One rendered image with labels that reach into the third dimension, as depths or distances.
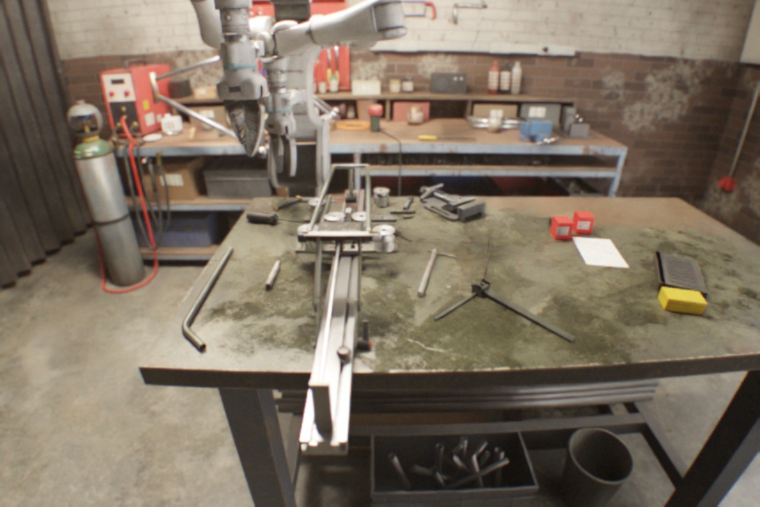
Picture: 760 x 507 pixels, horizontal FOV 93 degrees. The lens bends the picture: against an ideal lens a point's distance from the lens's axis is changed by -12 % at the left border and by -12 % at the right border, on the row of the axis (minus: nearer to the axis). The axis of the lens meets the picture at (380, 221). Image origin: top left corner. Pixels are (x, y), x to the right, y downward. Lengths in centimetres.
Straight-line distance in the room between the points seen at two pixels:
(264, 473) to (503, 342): 63
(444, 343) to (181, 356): 46
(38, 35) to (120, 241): 165
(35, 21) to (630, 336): 368
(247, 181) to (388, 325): 187
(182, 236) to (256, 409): 207
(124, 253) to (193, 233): 43
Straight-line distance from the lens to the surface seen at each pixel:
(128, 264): 280
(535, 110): 306
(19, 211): 336
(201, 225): 276
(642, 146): 376
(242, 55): 90
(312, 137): 145
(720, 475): 147
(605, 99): 349
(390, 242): 91
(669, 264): 114
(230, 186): 257
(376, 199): 126
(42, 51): 365
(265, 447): 99
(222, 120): 306
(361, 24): 103
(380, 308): 82
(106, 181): 262
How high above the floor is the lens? 138
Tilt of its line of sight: 25 degrees down
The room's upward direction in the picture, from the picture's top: straight up
